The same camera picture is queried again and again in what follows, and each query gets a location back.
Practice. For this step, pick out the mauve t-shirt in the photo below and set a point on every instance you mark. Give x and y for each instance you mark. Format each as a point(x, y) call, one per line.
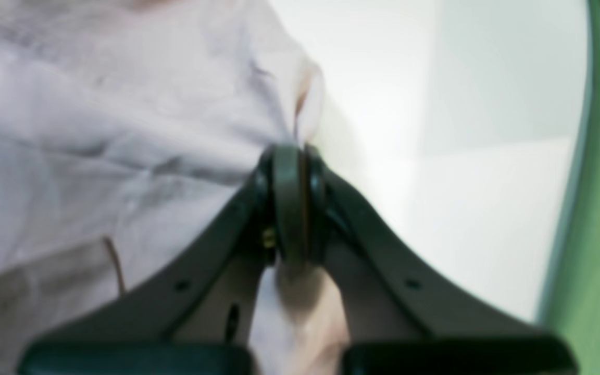
point(124, 127)

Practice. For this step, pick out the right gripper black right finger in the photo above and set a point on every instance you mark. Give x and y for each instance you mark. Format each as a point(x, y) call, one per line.
point(403, 317)

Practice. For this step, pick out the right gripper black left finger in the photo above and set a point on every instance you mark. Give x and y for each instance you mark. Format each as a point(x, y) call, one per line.
point(194, 316)

